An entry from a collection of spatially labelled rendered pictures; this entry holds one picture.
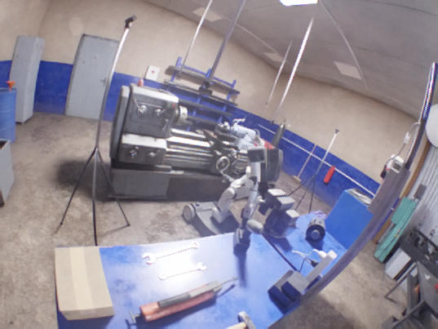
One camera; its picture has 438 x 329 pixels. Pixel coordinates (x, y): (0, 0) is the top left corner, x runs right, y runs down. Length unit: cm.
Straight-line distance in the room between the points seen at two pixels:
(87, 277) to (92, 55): 497
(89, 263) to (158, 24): 529
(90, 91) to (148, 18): 241
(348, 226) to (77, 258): 172
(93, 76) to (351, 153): 718
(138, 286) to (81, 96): 497
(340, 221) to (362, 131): 430
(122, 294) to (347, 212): 159
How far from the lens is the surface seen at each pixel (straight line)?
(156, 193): 253
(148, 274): 75
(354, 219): 167
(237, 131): 292
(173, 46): 547
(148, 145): 204
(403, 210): 475
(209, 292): 71
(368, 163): 559
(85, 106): 535
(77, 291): 62
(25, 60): 465
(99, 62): 521
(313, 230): 140
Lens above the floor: 150
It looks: 20 degrees down
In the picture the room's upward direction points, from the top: 22 degrees clockwise
